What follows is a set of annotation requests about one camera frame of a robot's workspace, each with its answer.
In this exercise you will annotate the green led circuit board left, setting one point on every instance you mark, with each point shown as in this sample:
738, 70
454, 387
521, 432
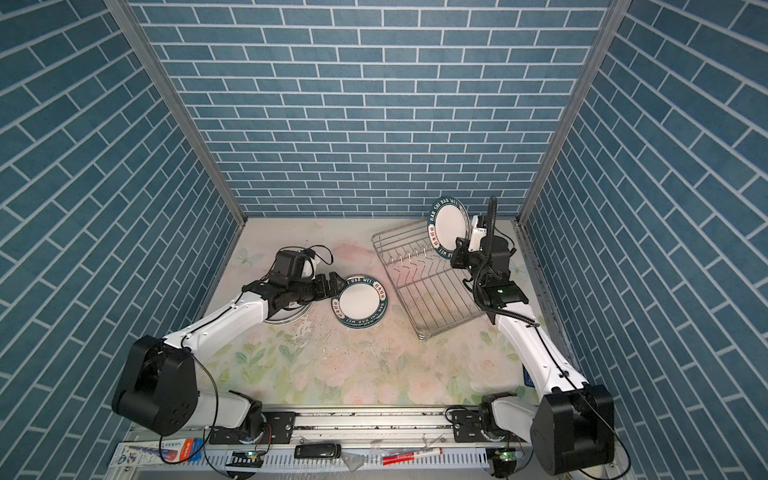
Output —
245, 459

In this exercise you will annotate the metal wire dish rack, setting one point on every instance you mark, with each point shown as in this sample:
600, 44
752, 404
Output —
431, 292

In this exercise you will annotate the black remote device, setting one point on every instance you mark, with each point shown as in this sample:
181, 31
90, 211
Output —
318, 451

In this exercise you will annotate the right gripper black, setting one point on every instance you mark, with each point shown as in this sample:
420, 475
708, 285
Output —
462, 250

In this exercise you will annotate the aluminium mounting rail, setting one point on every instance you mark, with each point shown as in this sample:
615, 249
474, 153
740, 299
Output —
358, 425

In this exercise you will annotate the red marker pen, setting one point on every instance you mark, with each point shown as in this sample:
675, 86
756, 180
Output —
411, 456

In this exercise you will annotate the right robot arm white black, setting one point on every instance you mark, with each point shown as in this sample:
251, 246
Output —
572, 427

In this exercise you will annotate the green led circuit board right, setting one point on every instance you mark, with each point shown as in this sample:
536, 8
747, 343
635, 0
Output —
503, 462

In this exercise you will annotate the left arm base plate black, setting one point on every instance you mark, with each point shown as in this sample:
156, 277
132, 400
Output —
268, 427

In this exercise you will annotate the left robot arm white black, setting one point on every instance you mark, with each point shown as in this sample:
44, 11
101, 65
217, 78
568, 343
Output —
158, 386

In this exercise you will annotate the green led circuit board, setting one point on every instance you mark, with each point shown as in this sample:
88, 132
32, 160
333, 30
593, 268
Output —
245, 459
503, 462

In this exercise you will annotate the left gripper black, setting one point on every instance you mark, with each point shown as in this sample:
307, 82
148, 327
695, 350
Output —
322, 289

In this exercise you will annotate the blue box by right arm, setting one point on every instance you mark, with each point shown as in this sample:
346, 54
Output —
527, 379

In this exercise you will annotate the white slotted cable duct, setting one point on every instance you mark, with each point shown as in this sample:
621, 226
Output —
357, 460

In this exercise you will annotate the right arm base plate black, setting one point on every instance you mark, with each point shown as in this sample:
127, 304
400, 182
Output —
467, 427

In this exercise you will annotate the white plate red characters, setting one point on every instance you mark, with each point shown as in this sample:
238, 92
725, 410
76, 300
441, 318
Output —
288, 315

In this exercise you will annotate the white red blue box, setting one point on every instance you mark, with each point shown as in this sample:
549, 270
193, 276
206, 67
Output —
134, 454

